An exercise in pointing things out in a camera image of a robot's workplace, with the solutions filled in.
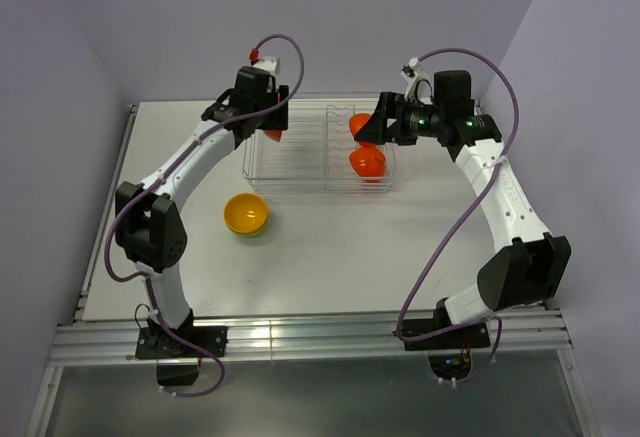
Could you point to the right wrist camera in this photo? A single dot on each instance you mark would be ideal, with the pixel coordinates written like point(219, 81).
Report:
point(418, 82)

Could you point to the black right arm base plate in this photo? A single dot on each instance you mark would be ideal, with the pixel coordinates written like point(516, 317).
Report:
point(472, 336)

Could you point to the orange bowl carried to rack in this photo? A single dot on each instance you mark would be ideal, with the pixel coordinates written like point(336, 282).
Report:
point(368, 163)

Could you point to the orange bowl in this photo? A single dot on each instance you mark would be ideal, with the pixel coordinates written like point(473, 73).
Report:
point(356, 122)

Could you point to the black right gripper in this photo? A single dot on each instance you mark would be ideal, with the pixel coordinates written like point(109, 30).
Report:
point(393, 106)

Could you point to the aluminium table edge rail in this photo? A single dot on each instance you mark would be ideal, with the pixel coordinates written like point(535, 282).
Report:
point(319, 337)

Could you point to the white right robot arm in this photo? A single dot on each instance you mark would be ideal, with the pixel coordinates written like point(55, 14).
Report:
point(529, 261)

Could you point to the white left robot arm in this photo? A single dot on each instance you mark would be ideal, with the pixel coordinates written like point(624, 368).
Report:
point(148, 224)

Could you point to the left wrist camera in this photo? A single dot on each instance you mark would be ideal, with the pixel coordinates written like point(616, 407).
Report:
point(268, 64)

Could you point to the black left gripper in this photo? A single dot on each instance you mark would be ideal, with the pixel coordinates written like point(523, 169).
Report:
point(278, 120)

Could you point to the white bowl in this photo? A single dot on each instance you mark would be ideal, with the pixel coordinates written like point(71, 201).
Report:
point(274, 135)

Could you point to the green bowl under yellow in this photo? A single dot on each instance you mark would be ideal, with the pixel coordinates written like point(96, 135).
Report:
point(246, 224)

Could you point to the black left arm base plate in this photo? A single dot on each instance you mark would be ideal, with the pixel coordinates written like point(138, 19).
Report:
point(155, 344)

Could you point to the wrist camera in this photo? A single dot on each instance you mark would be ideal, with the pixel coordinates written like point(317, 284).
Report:
point(418, 82)
point(268, 64)

